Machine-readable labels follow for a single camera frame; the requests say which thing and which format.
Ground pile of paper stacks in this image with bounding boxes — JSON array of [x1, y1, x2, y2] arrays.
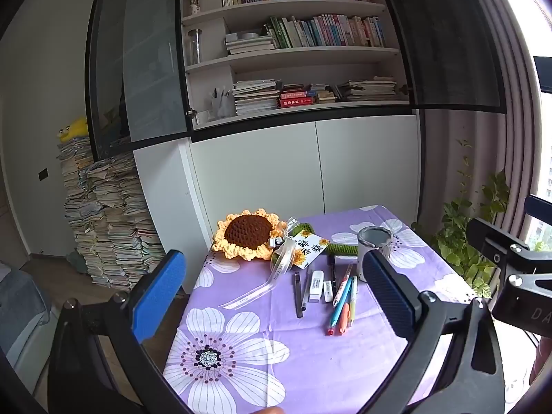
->
[[56, 136, 167, 293]]

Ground wide stack of booklets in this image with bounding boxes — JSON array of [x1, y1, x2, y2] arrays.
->
[[336, 78, 400, 102]]

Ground orange pen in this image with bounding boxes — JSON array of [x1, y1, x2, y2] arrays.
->
[[327, 304, 350, 336]]

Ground white gift tag card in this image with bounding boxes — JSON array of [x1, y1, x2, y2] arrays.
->
[[291, 230, 331, 268]]

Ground row of books green spines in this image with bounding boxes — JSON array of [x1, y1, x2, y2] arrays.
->
[[263, 14, 386, 49]]

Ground purple floral tablecloth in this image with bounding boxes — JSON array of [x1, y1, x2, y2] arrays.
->
[[161, 205, 492, 414]]

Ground white bookshelf cabinet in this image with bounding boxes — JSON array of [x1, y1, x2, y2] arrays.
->
[[131, 0, 425, 246]]

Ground grey pen holder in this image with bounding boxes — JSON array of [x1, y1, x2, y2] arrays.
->
[[357, 225, 394, 283]]

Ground pink curtain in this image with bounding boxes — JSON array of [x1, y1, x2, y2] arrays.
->
[[420, 0, 545, 244]]

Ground pink checked pen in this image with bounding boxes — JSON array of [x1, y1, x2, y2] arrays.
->
[[332, 263, 355, 308]]

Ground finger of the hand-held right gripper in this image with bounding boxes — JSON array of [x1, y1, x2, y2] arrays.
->
[[467, 218, 536, 275], [524, 195, 552, 228]]

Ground clear ribbon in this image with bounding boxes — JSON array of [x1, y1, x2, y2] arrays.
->
[[222, 237, 299, 310]]

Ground dark glass cabinet door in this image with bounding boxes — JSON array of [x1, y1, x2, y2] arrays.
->
[[374, 0, 508, 115], [84, 0, 193, 161]]

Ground blue pen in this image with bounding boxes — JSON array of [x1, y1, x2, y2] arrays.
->
[[329, 276, 357, 331]]

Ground glass jar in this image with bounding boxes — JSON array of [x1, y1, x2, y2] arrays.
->
[[187, 29, 203, 65]]

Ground small stack of white books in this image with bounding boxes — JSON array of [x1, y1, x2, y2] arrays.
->
[[224, 32, 276, 55]]

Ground green pen with gold clip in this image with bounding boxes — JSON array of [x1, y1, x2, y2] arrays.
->
[[347, 276, 359, 329]]

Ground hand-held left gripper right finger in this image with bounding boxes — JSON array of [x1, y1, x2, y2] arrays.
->
[[356, 249, 506, 414]]

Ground yellow plush toy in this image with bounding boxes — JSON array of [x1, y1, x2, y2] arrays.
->
[[58, 116, 89, 143]]

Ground crocheted sunflower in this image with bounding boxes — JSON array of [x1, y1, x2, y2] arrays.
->
[[211, 209, 361, 264]]

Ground green potted plant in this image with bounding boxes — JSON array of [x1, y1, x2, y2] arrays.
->
[[412, 140, 512, 299]]

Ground white desk organizer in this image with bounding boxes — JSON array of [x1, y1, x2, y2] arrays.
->
[[210, 88, 236, 119]]

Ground tall stack of magazines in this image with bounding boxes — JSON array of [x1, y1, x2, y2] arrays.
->
[[233, 79, 282, 116]]

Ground large white eraser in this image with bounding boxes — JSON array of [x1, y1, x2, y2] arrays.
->
[[307, 270, 325, 303]]

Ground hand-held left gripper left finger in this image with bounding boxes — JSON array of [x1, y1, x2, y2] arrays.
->
[[47, 249, 195, 414]]

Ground person's right forearm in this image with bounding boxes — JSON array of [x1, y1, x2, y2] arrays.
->
[[530, 345, 552, 393]]

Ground red books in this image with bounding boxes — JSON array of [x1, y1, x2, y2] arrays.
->
[[278, 88, 317, 108]]

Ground grey bed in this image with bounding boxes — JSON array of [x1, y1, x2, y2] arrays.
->
[[0, 261, 53, 368]]

